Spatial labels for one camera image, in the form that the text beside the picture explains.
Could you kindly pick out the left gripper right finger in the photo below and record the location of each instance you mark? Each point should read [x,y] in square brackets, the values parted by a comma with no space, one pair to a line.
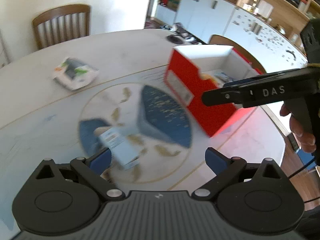
[228,171]

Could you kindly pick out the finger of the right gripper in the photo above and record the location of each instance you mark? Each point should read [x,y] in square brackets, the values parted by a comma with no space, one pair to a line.
[266,88]

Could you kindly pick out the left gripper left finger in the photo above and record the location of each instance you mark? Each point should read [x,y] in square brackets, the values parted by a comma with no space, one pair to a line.
[90,170]

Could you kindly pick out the light blue small box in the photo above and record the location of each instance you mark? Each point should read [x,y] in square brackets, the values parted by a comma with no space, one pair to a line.
[122,152]

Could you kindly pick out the white tissue pack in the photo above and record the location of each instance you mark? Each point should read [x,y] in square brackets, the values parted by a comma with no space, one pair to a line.
[74,74]

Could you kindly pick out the yellow plush toy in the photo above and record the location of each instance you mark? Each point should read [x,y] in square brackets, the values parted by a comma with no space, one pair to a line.
[205,76]

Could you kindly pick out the person right hand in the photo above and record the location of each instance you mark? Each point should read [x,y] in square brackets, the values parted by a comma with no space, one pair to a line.
[306,141]

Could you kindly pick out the wooden chair right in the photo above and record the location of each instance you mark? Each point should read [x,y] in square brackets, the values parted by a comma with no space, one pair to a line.
[221,40]

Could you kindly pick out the wooden chair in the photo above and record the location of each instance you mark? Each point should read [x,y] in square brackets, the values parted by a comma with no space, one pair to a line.
[61,24]
[221,40]

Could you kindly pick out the red cardboard box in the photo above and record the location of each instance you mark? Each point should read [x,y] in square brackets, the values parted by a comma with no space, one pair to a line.
[183,77]

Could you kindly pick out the wooden chair far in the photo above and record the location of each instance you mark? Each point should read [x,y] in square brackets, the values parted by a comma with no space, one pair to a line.
[61,24]

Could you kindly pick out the white wall cabinet unit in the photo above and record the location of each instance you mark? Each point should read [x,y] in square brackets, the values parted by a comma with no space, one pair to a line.
[268,29]

